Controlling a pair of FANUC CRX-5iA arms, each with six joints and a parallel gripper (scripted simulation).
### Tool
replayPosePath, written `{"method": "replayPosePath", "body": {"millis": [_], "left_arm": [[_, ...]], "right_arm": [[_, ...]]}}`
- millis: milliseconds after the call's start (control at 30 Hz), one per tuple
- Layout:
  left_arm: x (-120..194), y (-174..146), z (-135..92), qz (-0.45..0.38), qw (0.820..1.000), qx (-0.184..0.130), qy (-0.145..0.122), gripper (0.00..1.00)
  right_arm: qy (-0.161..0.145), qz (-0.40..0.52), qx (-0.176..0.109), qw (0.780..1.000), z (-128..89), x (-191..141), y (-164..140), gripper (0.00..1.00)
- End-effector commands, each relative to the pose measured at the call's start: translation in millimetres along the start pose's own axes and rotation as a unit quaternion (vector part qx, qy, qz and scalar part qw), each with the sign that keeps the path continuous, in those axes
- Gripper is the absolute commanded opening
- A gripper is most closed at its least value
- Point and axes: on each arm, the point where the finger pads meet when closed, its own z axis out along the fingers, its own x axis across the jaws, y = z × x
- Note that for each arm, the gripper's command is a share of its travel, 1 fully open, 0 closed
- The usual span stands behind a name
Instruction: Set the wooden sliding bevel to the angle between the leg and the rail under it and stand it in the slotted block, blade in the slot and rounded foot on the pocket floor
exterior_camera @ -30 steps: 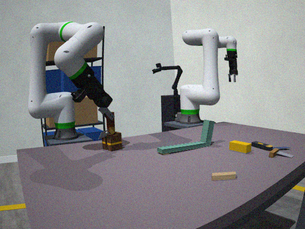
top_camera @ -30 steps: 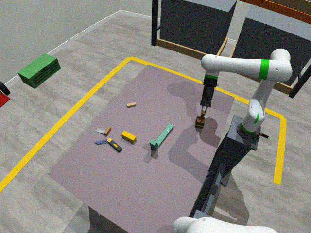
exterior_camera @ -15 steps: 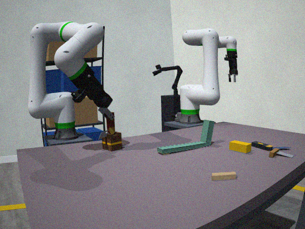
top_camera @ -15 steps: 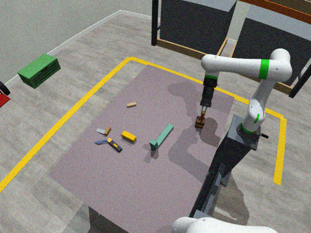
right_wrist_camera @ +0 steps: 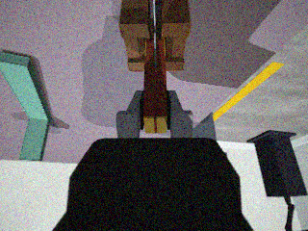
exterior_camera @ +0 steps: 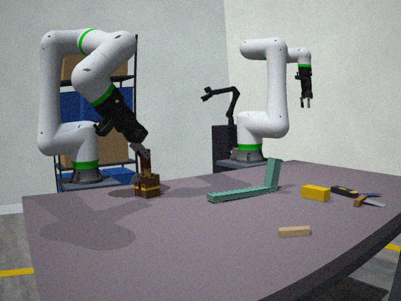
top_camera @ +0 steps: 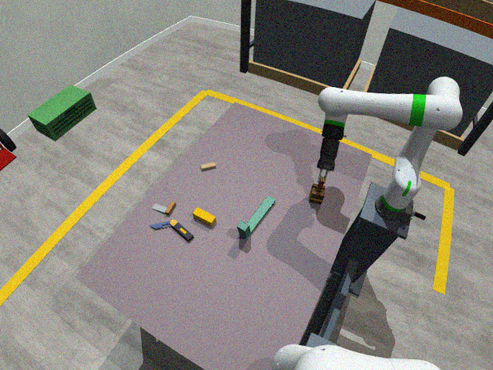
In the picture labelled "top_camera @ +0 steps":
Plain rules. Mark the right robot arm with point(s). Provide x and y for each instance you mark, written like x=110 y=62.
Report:
x=440 y=109

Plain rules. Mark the green l-shaped bar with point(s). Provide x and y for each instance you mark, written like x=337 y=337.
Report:
x=246 y=229

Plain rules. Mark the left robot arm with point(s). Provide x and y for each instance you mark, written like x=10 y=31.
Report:
x=332 y=357

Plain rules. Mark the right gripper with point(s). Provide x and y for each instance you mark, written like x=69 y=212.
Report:
x=329 y=148

